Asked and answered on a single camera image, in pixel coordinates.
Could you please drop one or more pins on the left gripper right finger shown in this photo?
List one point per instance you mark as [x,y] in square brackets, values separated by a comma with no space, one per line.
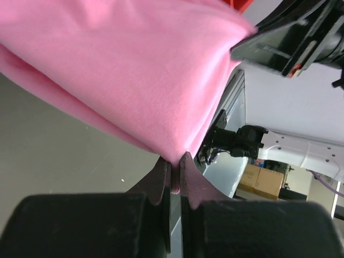
[214,225]

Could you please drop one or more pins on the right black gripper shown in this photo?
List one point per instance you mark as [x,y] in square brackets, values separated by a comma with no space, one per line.
[294,36]

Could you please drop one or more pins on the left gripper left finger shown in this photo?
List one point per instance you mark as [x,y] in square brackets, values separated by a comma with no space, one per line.
[131,224]

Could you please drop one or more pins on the pink t-shirt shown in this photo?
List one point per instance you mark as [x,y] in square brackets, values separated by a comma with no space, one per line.
[149,72]

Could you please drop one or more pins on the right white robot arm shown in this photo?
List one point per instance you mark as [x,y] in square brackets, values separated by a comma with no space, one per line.
[288,104]

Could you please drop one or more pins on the red plastic bin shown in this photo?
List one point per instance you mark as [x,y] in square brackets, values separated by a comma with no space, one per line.
[240,5]

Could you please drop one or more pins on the cardboard boxes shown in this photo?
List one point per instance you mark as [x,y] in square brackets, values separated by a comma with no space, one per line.
[262,182]

